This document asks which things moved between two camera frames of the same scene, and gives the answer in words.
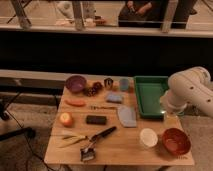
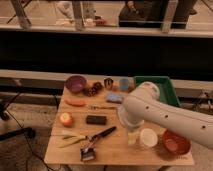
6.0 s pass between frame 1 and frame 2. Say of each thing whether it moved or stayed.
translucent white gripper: moved
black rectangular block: stayed
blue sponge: stayed
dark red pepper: stayed
